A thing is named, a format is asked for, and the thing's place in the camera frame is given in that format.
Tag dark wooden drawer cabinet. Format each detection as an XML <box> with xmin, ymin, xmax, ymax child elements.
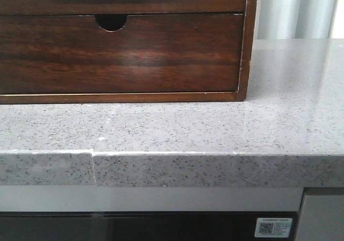
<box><xmin>1</xmin><ymin>0</ymin><xmax>257</xmax><ymax>104</ymax></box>

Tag white QR code sticker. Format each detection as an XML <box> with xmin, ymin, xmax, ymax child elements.
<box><xmin>254</xmin><ymin>218</ymin><xmax>293</xmax><ymax>238</ymax></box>

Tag grey pleated curtain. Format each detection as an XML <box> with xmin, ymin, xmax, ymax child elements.
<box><xmin>254</xmin><ymin>0</ymin><xmax>343</xmax><ymax>39</ymax></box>

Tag grey cabinet door panel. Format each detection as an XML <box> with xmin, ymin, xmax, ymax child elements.
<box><xmin>295</xmin><ymin>188</ymin><xmax>343</xmax><ymax>240</ymax></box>

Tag black glass appliance door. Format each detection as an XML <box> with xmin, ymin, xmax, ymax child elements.
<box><xmin>1</xmin><ymin>211</ymin><xmax>298</xmax><ymax>240</ymax></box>

